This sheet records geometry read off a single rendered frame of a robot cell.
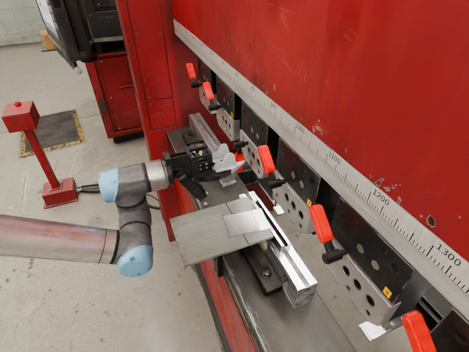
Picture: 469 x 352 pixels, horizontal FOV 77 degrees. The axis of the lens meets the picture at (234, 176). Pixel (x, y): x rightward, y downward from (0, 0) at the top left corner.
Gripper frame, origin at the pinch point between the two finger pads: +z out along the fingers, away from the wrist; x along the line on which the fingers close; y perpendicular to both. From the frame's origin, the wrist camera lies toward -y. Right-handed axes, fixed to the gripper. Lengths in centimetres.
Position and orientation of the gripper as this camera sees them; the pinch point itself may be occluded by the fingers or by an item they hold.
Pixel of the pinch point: (239, 162)
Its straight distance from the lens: 81.6
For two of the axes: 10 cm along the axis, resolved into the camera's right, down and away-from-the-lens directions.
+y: 0.0, -7.8, -6.2
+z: 9.3, -2.3, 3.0
